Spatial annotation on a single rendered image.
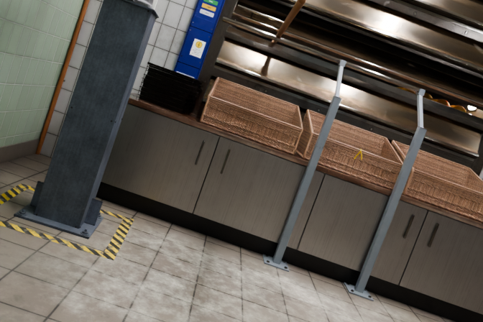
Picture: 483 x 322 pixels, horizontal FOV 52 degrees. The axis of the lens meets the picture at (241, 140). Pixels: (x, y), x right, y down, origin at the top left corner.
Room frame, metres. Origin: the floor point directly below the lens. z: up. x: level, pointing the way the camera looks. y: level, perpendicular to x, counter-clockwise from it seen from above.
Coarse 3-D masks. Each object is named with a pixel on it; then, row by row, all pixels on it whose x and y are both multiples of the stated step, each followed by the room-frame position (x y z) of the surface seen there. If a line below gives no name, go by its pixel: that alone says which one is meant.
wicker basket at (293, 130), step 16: (224, 80) 3.11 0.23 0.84; (208, 96) 2.65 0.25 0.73; (224, 96) 3.09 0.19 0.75; (240, 96) 3.10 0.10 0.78; (256, 96) 3.12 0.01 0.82; (272, 96) 3.13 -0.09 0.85; (208, 112) 2.65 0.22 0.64; (224, 112) 2.65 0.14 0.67; (240, 112) 2.66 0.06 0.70; (256, 112) 2.66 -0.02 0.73; (272, 112) 3.11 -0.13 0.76; (288, 112) 3.12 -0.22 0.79; (224, 128) 2.66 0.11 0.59; (240, 128) 2.66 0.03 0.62; (256, 128) 3.07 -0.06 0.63; (272, 128) 2.67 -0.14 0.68; (288, 128) 2.68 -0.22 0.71; (272, 144) 2.67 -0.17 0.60; (288, 144) 2.68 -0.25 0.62
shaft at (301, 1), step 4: (300, 0) 1.80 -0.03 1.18; (304, 0) 1.80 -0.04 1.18; (296, 4) 1.88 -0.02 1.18; (300, 4) 1.83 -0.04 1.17; (296, 8) 1.92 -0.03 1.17; (300, 8) 1.91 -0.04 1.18; (292, 12) 2.04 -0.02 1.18; (296, 12) 2.00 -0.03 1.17; (288, 16) 2.17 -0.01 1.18; (292, 16) 2.10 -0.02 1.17; (288, 20) 2.23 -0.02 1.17; (292, 20) 2.23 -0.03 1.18; (284, 24) 2.40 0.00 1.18; (288, 24) 2.36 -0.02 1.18; (280, 28) 2.58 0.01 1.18; (284, 28) 2.48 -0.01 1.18; (280, 32) 2.67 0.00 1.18; (280, 36) 2.83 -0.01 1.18; (272, 40) 3.18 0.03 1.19
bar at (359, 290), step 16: (256, 32) 2.79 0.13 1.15; (304, 48) 2.79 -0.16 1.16; (352, 64) 2.81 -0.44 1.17; (336, 96) 2.58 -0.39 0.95; (320, 144) 2.58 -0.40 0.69; (416, 144) 2.60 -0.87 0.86; (304, 176) 2.59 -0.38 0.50; (400, 176) 2.60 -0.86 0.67; (304, 192) 2.58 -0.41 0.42; (400, 192) 2.60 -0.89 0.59; (288, 224) 2.58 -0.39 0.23; (384, 224) 2.60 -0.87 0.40; (288, 240) 2.58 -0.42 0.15; (368, 256) 2.61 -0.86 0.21; (368, 272) 2.60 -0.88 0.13; (352, 288) 2.62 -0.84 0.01
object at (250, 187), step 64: (128, 128) 2.59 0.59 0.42; (192, 128) 2.61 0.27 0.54; (128, 192) 2.64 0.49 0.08; (192, 192) 2.61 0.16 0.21; (256, 192) 2.62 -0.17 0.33; (320, 192) 2.64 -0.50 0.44; (384, 192) 2.65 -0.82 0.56; (320, 256) 2.64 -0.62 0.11; (384, 256) 2.66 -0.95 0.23; (448, 256) 2.67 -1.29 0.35
